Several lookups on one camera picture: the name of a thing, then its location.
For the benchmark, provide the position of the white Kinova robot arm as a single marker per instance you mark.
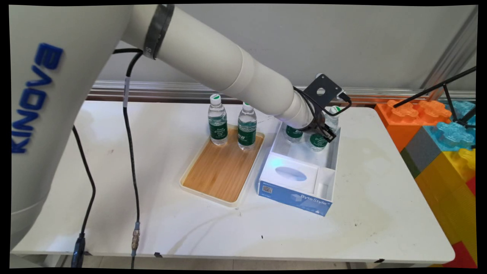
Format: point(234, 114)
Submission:
point(213, 57)

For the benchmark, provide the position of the cyan toy building block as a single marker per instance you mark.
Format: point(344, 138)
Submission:
point(451, 133)

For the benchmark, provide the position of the red toy building block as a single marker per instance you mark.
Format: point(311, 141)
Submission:
point(462, 257)

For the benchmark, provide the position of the black tripod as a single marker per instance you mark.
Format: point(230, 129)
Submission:
point(451, 101)

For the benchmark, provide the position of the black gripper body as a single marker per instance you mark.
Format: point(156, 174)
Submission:
point(319, 121)

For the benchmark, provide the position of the white and blue cardboard box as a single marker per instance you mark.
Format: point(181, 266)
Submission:
point(296, 201)

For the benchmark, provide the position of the yellow toy building block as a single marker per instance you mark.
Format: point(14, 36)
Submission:
point(449, 198)

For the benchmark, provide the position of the slanted aluminium profile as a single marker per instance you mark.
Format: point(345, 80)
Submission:
point(452, 49)

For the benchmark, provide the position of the horizontal aluminium rail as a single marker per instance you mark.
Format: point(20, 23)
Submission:
point(152, 89)

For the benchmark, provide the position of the water bottle with green label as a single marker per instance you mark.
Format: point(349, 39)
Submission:
point(247, 134)
point(293, 133)
point(317, 144)
point(217, 130)

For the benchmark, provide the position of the orange toy building block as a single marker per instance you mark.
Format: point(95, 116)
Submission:
point(399, 121)

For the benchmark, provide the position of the black camera mounting plate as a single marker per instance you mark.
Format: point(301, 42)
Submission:
point(329, 85)

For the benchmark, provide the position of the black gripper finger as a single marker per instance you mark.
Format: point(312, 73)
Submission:
point(328, 136)

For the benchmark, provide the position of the grey toy building block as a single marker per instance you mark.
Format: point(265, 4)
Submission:
point(420, 152)

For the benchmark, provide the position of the bamboo tray with cream rim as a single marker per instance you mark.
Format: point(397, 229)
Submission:
point(220, 171)

